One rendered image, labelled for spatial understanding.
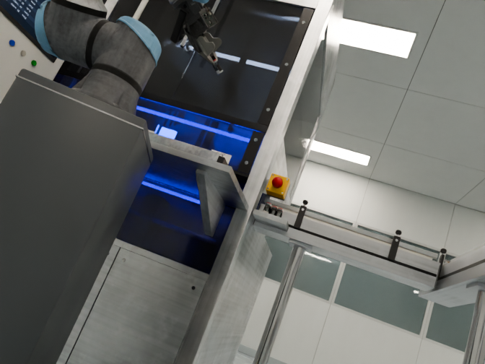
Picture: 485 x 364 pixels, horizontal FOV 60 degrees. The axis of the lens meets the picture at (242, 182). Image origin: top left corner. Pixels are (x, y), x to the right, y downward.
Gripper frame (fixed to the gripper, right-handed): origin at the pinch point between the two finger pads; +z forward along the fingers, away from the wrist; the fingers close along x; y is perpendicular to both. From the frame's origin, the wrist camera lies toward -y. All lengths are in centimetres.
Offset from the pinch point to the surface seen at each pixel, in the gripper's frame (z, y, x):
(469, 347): 99, 46, -33
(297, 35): 11, 8, 55
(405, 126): 174, -38, 325
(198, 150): 19.1, -1.9, -28.2
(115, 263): 43, -56, -39
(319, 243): 76, 1, -3
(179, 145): 15.3, -6.7, -28.5
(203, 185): 29.4, -6.6, -29.4
